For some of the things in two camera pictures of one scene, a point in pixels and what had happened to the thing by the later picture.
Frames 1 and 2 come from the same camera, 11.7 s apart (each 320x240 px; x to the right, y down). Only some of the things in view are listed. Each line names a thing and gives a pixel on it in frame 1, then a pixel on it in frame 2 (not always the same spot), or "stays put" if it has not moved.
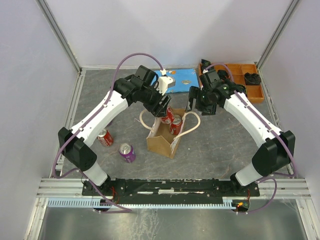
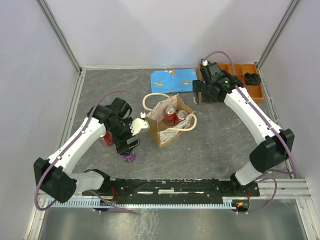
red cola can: [170, 116] stays put
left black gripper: [157, 109] → [124, 148]
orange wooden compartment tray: [254, 93] stays put
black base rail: [168, 188] stays put
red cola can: [176, 124] → [181, 115]
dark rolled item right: [252, 79] stays put
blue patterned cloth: [185, 78] stays put
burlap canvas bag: [160, 140] → [169, 118]
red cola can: [105, 138] stays put
